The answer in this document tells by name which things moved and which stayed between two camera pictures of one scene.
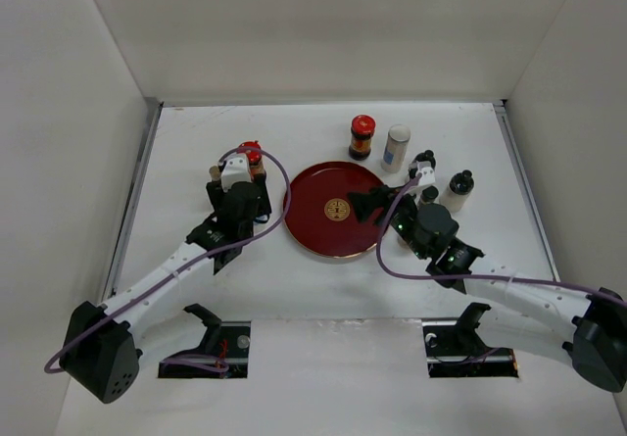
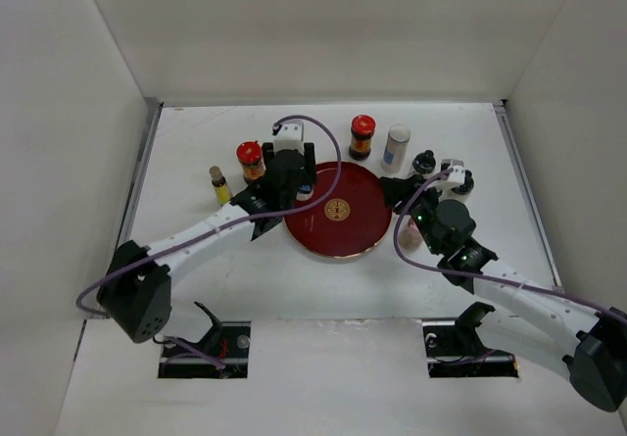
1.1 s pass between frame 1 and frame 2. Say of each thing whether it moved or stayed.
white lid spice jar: stayed
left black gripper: moved
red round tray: stayed
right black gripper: moved
